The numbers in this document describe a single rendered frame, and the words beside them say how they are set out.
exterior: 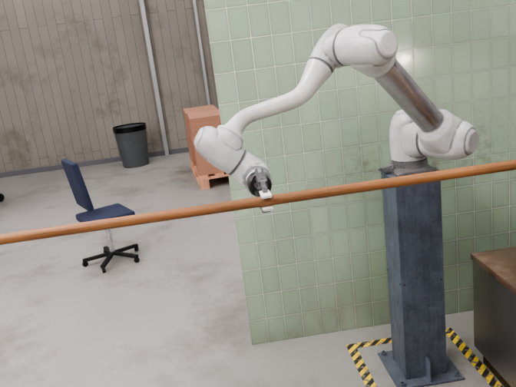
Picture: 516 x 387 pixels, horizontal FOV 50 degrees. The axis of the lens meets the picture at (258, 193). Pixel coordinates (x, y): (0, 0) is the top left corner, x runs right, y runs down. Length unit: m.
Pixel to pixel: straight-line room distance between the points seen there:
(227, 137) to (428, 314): 1.36
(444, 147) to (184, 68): 7.09
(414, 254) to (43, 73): 7.62
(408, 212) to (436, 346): 0.69
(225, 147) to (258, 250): 1.24
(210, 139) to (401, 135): 0.94
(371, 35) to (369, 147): 1.12
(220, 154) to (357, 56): 0.57
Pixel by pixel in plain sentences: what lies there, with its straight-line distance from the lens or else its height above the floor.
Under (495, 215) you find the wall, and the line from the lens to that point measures 3.32.
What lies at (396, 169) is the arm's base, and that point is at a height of 1.02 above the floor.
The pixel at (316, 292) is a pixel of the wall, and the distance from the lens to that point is 3.13.
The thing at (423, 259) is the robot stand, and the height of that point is 0.61.
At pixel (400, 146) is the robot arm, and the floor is 1.13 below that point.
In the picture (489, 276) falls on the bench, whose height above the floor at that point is 0.53.
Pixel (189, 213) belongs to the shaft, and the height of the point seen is 1.19.
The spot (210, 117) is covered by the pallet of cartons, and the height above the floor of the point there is 0.83.
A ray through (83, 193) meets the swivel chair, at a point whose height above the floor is 0.64.
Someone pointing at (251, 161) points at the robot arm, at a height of 1.25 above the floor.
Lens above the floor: 1.64
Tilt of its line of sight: 15 degrees down
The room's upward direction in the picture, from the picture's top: 7 degrees counter-clockwise
